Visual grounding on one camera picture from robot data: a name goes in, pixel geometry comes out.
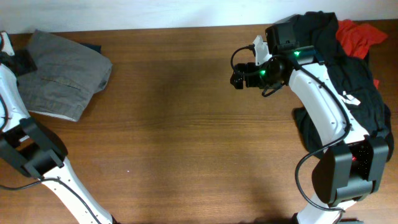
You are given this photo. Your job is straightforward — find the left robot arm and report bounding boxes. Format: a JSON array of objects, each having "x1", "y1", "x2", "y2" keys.
[{"x1": 1, "y1": 52, "x2": 116, "y2": 223}]

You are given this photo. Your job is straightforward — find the black shirt with white print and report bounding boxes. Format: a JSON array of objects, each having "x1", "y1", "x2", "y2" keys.
[{"x1": 288, "y1": 11, "x2": 394, "y2": 158}]

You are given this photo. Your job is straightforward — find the grey shorts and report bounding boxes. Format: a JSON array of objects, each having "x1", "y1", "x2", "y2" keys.
[{"x1": 18, "y1": 30, "x2": 113, "y2": 122}]

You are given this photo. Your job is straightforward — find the folded navy blue garment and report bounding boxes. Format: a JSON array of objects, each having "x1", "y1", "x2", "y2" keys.
[{"x1": 81, "y1": 43, "x2": 101, "y2": 54}]

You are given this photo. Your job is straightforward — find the red shirt with white print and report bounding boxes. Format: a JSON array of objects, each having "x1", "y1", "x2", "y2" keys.
[{"x1": 335, "y1": 19, "x2": 388, "y2": 90}]

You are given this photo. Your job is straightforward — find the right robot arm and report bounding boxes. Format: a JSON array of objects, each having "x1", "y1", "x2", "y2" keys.
[{"x1": 230, "y1": 22, "x2": 388, "y2": 224}]

